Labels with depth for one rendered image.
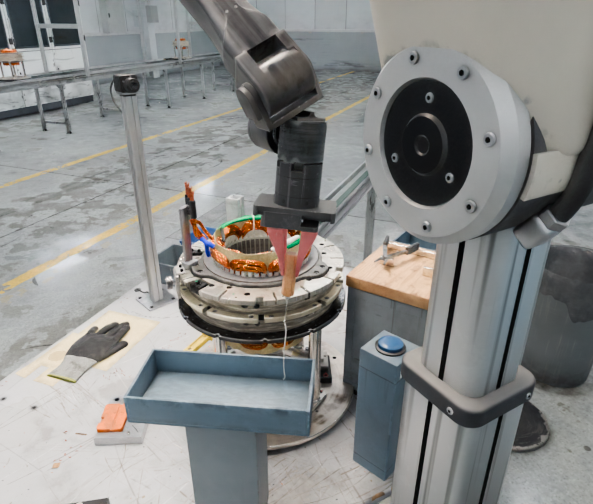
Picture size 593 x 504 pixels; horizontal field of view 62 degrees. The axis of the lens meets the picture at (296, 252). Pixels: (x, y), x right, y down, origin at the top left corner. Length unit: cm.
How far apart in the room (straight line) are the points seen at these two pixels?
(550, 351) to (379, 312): 159
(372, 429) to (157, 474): 39
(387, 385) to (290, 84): 49
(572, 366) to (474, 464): 196
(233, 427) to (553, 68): 55
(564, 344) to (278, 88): 207
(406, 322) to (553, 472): 135
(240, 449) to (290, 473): 24
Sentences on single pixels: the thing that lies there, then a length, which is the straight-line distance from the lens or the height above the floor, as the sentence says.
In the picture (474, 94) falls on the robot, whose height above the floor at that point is 147.
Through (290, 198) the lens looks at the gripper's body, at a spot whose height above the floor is 132.
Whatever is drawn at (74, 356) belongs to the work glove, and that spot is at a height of 79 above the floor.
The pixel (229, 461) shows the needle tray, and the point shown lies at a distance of 77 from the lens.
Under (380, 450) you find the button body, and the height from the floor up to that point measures 85.
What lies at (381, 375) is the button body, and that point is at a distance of 82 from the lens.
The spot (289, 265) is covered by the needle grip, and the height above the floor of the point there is 122.
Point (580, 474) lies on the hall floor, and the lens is 225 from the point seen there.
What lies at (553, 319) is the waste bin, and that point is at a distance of 240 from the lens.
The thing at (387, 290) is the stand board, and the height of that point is 106.
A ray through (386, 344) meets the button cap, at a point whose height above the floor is 104.
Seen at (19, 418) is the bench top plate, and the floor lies 78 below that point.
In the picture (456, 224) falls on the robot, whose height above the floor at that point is 138.
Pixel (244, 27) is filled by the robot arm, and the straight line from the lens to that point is 59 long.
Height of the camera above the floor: 152
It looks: 26 degrees down
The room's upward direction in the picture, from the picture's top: straight up
